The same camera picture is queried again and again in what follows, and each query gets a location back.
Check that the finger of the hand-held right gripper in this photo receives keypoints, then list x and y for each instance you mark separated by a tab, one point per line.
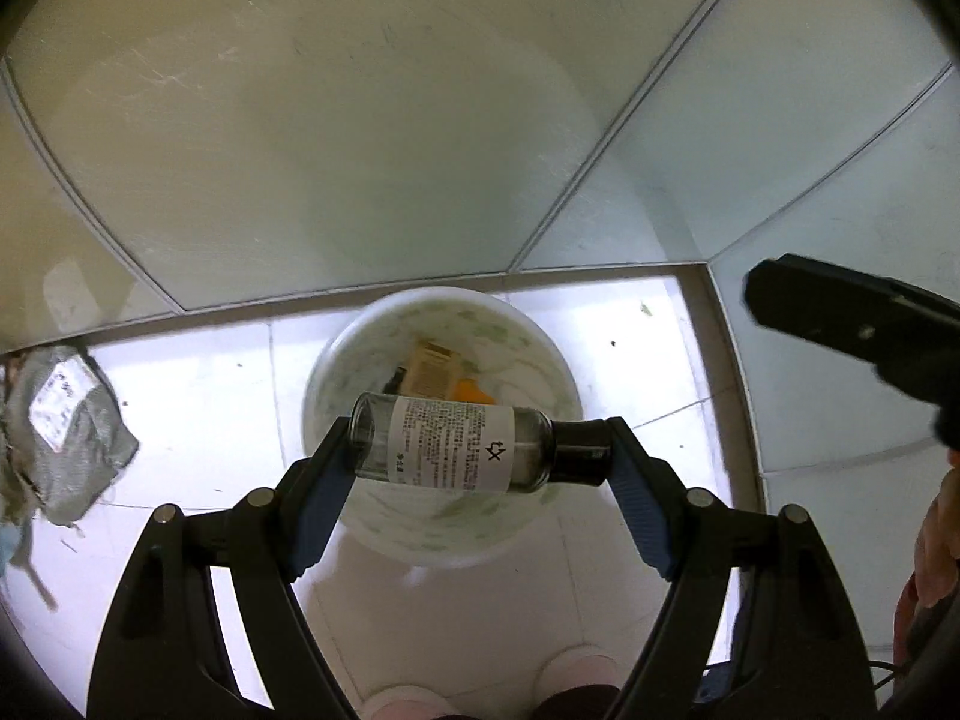
825	307

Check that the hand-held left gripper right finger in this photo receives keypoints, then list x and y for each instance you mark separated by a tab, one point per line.
645	510

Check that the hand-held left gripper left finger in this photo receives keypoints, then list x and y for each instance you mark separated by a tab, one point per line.
319	495

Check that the small brown bottle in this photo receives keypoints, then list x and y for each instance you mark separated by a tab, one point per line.
394	380

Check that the clear glass bottle black cap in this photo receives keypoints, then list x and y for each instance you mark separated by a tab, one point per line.
450	442

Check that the white plastic bucket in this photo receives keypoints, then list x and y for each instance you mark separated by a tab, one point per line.
360	345

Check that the brown cardboard box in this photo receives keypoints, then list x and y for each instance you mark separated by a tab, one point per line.
433	367

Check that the orange wrapper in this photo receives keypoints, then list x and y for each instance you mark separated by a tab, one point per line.
472	391

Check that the pink slipper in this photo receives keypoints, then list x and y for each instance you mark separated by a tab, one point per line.
577	671
409	705

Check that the grey plastic parcel bag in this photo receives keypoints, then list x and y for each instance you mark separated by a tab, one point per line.
75	450

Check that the pink garment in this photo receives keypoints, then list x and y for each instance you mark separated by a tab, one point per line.
941	540

